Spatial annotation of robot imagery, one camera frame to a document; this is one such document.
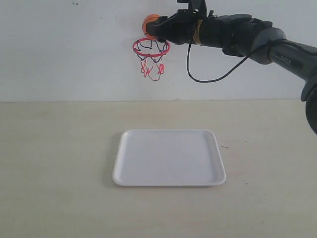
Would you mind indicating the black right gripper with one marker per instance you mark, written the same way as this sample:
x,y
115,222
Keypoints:
x,y
177,28

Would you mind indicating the small orange toy basketball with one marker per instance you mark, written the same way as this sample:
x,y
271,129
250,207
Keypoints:
x,y
147,22

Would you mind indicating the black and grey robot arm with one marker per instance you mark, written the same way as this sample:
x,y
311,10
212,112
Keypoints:
x,y
241,35

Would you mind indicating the red mini basketball hoop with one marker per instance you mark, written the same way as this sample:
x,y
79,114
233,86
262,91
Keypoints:
x,y
151,54

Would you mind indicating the white rectangular plastic tray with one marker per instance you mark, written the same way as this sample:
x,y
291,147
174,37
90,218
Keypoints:
x,y
168,158

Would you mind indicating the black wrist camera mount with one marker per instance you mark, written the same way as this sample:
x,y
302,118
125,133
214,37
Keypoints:
x,y
197,7

